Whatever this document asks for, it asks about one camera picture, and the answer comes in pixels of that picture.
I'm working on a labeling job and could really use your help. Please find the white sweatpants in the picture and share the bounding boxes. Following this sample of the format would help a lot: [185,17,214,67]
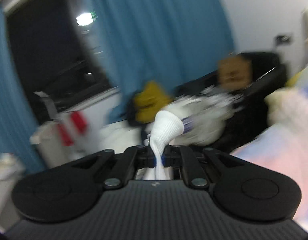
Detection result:
[143,110,184,180]

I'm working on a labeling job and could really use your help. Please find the folding drying rack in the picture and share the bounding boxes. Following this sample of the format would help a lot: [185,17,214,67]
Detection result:
[34,91,68,124]

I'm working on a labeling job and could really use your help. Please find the grey white clothes pile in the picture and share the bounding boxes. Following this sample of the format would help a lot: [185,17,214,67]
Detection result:
[163,86,243,146]

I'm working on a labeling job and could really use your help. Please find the white stool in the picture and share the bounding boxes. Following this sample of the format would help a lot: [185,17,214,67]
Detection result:
[30,121,69,168]

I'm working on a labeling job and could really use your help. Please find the pastel tie-dye duvet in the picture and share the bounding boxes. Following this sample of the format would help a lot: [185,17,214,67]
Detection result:
[232,64,308,232]

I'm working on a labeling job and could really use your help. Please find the white vanity desk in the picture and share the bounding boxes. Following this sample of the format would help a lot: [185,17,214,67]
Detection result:
[0,153,25,233]

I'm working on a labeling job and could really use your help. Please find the red cloth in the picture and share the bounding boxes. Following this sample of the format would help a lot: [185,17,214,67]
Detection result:
[57,111,88,148]

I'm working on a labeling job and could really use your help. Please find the left blue curtain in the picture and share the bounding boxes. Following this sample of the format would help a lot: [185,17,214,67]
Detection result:
[0,6,46,173]

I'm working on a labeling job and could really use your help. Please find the blue curtain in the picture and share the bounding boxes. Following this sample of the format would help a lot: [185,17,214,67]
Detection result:
[84,0,235,123]
[0,6,46,173]

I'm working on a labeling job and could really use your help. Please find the mustard yellow garment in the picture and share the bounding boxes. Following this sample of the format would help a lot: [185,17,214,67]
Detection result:
[133,81,173,124]

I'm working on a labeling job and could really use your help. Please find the brown paper bag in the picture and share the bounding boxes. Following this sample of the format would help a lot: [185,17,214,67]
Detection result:
[217,55,252,91]

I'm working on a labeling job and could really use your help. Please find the black armchair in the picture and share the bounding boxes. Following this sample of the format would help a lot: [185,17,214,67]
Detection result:
[175,51,287,153]

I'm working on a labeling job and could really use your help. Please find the dark window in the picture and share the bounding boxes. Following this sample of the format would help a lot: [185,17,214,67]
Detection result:
[5,0,113,106]

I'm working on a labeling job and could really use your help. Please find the right blue curtain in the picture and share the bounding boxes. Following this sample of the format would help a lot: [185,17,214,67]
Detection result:
[84,0,235,123]

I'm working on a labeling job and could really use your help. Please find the wall power outlet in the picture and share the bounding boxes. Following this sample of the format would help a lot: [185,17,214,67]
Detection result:
[274,34,293,47]

